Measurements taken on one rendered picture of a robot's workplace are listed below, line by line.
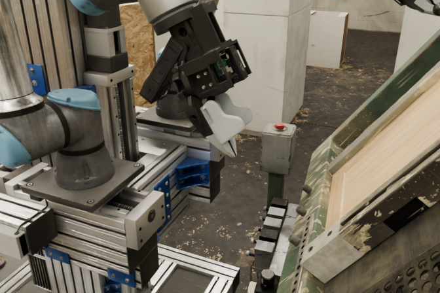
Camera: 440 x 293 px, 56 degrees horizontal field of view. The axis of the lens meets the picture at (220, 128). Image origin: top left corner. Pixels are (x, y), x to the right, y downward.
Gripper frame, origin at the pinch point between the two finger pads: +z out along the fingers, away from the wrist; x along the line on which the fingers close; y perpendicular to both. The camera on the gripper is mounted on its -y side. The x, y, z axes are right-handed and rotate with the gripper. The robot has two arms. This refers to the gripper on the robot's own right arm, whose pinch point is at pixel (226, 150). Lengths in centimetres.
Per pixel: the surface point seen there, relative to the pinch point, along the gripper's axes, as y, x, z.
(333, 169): -12, 75, 39
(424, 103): 21, 70, 25
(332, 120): -85, 342, 104
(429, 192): 20.0, 26.9, 27.7
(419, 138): 18, 53, 27
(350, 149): -4, 75, 34
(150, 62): -142, 189, -21
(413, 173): 18.4, 27.2, 23.3
